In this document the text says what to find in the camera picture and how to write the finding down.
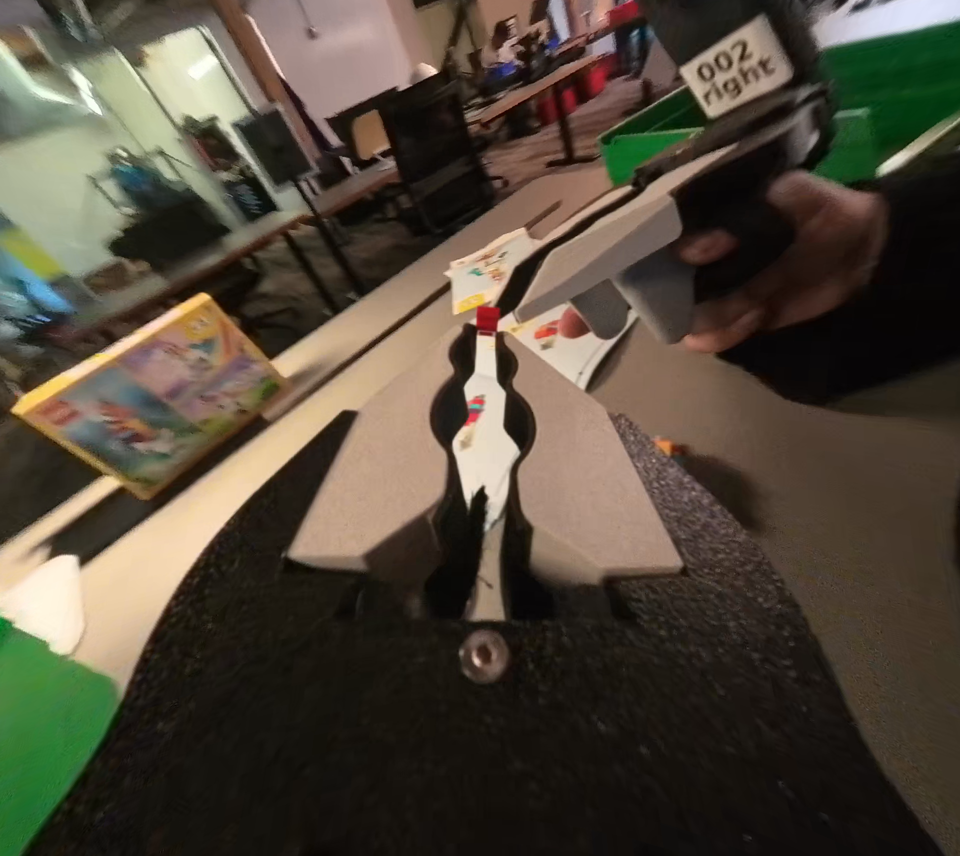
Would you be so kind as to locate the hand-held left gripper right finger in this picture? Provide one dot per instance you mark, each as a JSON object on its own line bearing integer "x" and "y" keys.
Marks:
{"x": 600, "y": 496}

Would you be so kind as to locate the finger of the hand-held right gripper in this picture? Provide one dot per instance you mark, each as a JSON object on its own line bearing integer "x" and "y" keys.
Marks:
{"x": 600, "y": 248}
{"x": 690, "y": 170}

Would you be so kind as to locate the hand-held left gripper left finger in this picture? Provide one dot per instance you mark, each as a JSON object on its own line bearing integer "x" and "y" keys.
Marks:
{"x": 367, "y": 488}

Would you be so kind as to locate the multicoloured lego model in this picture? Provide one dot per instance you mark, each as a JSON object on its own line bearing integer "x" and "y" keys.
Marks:
{"x": 670, "y": 447}

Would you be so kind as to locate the pale blue instruction booklet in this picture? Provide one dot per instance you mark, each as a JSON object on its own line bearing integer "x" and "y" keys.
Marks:
{"x": 484, "y": 436}

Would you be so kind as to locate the small red lego brick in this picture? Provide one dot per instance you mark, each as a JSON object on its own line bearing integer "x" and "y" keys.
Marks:
{"x": 488, "y": 317}

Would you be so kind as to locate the yellow lego box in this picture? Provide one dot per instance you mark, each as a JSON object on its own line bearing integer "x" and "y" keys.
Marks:
{"x": 150, "y": 398}

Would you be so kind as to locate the person's right hand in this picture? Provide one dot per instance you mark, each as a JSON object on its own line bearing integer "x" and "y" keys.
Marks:
{"x": 817, "y": 248}

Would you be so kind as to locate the white instruction leaflet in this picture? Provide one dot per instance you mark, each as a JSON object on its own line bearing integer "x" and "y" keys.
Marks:
{"x": 484, "y": 267}

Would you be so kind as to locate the wooden table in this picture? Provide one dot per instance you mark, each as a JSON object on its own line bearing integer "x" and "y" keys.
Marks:
{"x": 225, "y": 248}
{"x": 540, "y": 87}

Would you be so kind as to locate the black office chair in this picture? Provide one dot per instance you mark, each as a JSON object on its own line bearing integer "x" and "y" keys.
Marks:
{"x": 439, "y": 151}

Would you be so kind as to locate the black screen on stand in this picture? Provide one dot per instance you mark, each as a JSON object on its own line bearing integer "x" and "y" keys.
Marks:
{"x": 274, "y": 143}

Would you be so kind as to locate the black shelf rack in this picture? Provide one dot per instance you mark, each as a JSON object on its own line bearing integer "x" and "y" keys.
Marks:
{"x": 142, "y": 196}

